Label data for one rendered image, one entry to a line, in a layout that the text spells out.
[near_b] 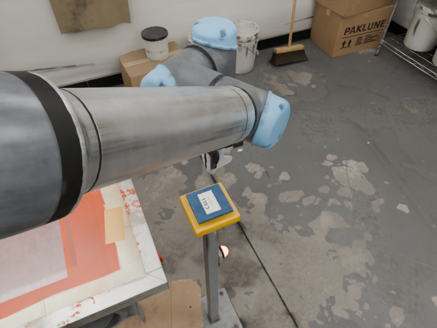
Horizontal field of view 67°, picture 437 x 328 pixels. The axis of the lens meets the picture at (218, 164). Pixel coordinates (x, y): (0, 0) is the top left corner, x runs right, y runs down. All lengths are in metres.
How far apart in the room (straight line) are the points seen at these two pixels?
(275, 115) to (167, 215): 1.67
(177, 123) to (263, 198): 1.86
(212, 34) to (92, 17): 2.26
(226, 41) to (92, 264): 0.60
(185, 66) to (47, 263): 0.61
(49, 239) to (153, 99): 0.72
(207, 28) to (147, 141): 0.34
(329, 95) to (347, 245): 1.41
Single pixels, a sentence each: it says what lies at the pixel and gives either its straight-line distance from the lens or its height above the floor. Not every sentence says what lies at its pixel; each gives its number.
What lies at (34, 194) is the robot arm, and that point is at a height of 1.57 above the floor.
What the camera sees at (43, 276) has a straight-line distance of 0.91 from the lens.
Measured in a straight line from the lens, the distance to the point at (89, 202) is 0.98.
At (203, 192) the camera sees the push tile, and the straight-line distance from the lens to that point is 0.92.
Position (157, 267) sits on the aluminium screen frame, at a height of 0.99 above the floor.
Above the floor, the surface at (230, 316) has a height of 0.01.
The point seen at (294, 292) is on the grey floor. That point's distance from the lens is 1.86.
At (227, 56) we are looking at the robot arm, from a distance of 0.57.
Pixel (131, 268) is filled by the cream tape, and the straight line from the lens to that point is 0.85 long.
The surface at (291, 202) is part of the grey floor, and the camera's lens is 2.14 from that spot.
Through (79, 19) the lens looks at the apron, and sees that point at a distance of 2.75.
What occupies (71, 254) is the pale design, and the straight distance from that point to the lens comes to 0.91.
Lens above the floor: 1.71
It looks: 48 degrees down
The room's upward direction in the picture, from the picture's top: straight up
